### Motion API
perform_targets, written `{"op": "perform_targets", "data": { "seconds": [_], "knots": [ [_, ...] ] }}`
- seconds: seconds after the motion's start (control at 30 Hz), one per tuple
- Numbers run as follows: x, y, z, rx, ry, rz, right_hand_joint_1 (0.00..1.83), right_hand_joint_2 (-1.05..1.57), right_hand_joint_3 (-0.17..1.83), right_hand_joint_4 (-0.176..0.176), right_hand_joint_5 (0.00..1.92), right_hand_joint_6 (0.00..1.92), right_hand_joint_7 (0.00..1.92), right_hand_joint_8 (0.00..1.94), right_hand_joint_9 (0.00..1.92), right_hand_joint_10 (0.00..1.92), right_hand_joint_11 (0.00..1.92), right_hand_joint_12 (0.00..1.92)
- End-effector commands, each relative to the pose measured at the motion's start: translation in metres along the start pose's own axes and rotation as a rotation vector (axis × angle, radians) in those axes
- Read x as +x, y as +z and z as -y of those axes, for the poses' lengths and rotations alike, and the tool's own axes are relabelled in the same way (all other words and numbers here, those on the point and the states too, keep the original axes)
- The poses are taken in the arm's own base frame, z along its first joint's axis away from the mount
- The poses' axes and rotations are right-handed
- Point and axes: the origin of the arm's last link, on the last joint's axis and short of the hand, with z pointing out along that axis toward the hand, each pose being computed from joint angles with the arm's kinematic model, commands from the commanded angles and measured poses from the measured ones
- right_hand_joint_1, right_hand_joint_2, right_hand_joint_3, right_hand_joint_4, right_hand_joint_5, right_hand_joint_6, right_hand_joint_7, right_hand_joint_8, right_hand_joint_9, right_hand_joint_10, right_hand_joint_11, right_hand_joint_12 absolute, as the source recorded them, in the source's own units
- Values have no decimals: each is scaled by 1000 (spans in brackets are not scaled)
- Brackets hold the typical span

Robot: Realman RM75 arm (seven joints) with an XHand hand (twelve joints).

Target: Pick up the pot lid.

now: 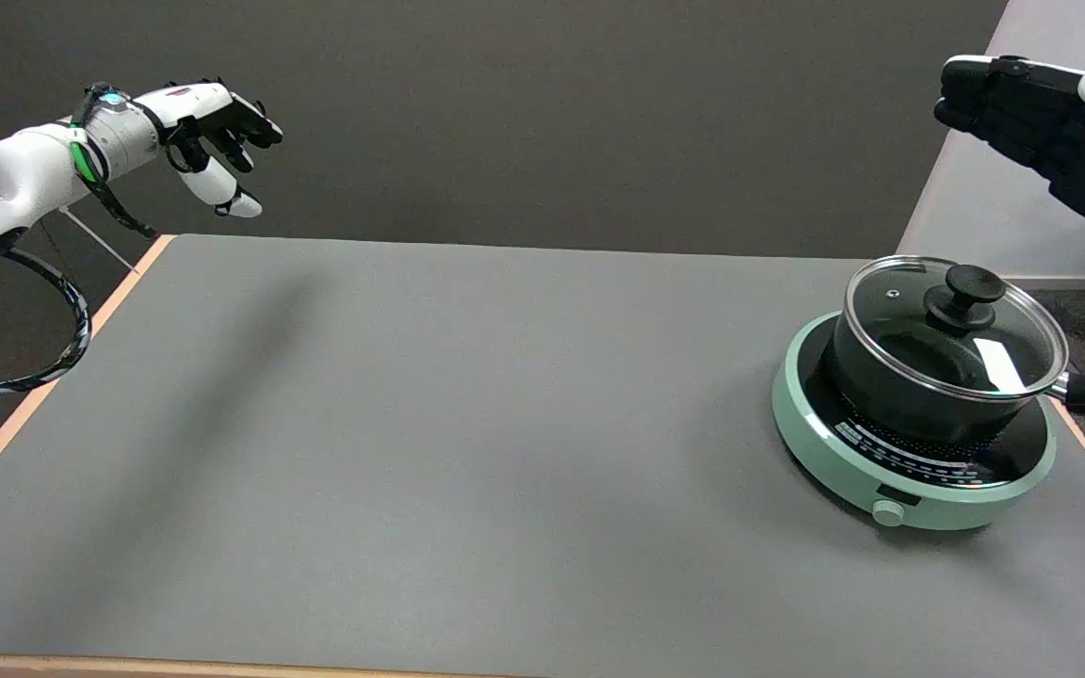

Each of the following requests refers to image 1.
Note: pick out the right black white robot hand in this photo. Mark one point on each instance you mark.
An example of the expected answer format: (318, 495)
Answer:
(1060, 132)

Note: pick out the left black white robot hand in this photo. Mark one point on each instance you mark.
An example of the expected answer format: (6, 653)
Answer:
(194, 104)

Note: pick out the glass pot lid black knob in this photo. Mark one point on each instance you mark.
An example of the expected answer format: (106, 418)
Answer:
(962, 325)

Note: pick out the thin white rod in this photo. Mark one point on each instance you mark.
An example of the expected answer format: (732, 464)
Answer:
(100, 241)

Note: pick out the mint green induction cooker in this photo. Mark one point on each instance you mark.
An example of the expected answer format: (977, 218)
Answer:
(844, 461)

